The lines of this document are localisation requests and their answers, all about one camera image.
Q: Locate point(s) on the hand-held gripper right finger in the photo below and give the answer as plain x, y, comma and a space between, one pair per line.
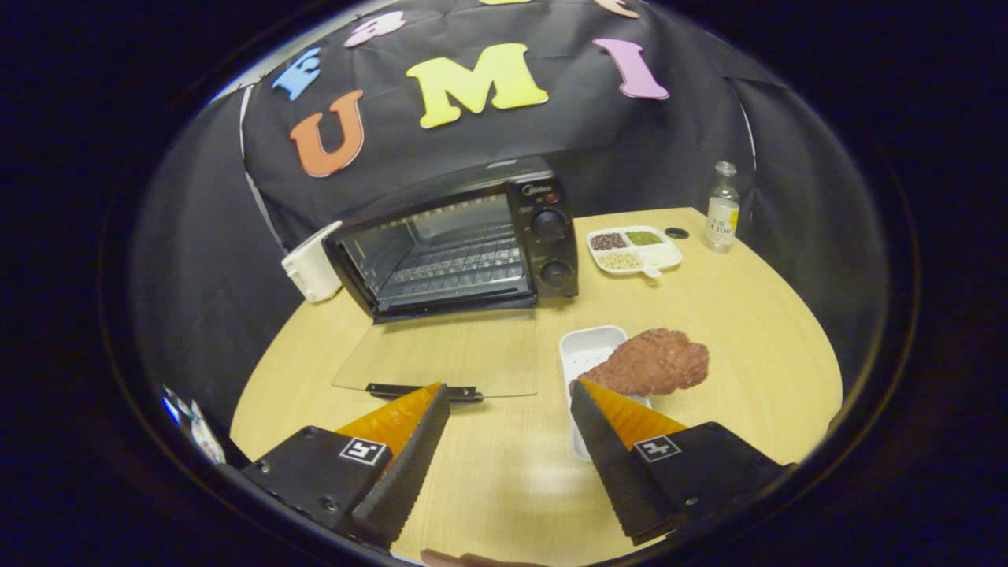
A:
614, 472

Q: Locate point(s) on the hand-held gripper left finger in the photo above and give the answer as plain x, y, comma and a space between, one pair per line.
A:
405, 472

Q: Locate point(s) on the brown fried chicken piece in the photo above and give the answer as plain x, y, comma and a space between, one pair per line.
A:
654, 362

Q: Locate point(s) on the black toaster oven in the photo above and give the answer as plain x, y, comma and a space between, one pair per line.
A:
551, 252

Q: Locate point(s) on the white pop-up toaster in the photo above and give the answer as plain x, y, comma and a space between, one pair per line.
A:
311, 268

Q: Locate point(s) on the white rectangular plastic tray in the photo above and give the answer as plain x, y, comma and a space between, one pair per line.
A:
587, 350

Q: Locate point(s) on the white divided dish with beans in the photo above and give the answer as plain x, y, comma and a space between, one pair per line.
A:
657, 253

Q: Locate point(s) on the small black bottle cap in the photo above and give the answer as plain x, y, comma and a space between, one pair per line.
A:
676, 233

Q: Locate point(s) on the clear glass bottle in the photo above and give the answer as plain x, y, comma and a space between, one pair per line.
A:
721, 220

